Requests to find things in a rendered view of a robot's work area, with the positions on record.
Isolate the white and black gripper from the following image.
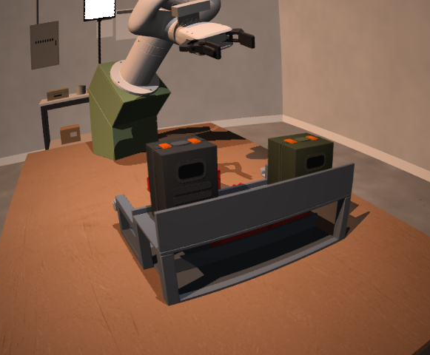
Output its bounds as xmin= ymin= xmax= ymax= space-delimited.
xmin=175 ymin=18 xmax=255 ymax=59

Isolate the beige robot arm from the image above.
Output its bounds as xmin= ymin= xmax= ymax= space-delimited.
xmin=110 ymin=0 xmax=221 ymax=95

